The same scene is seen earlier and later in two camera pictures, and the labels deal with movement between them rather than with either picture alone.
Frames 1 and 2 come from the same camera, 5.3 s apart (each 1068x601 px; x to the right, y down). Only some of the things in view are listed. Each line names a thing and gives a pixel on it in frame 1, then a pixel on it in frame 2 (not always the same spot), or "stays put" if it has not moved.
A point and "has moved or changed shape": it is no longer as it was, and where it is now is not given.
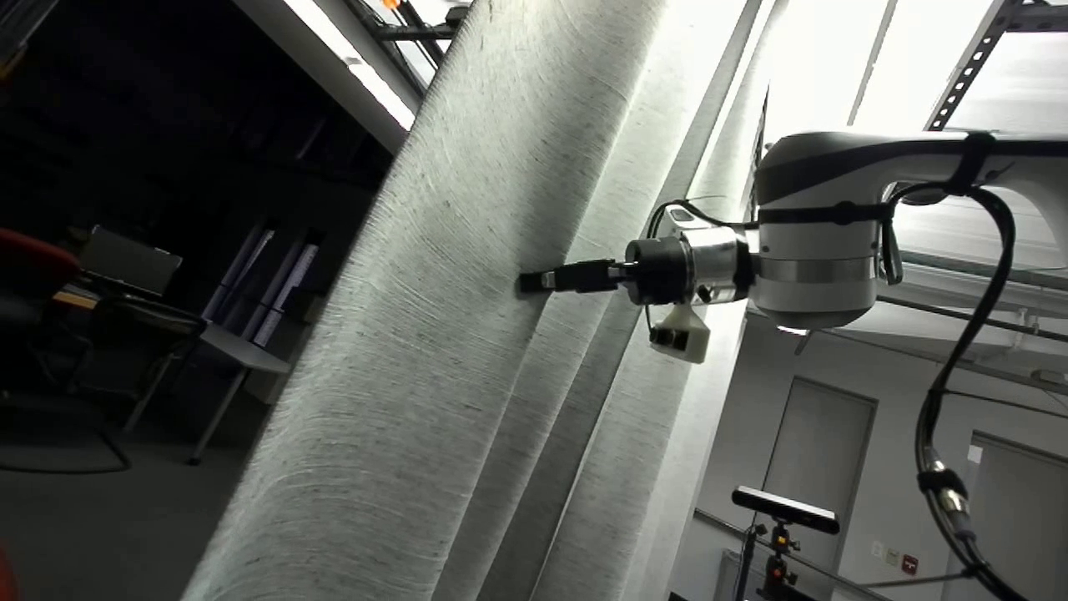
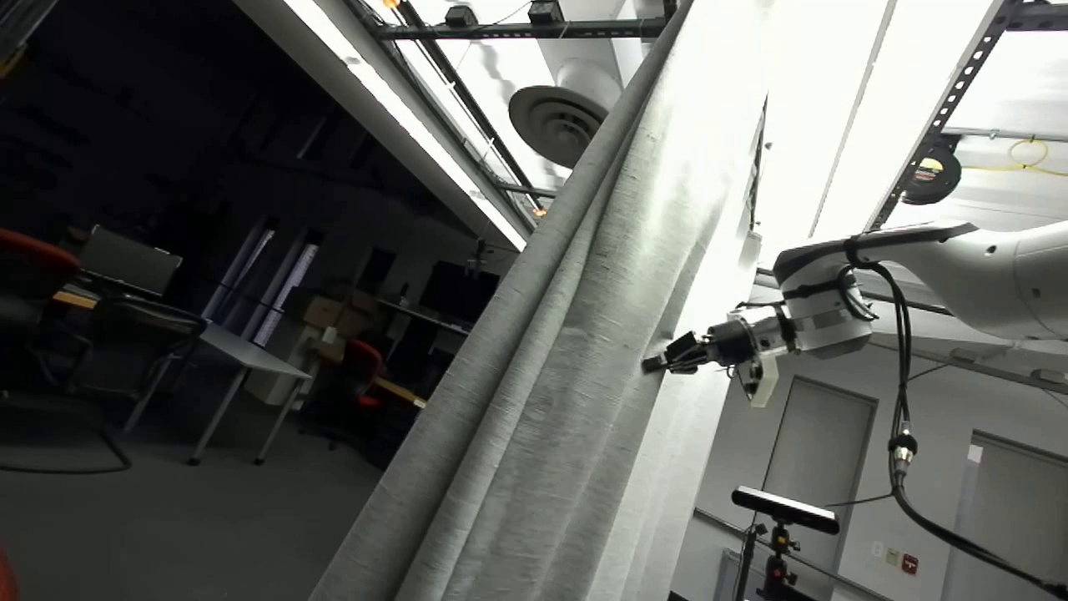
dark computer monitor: x=127 y=261 stays put
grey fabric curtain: x=459 y=437 has moved or changed shape
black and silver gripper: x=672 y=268 to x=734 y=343
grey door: x=818 y=457 stays put
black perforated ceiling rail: x=1017 y=18 stays put
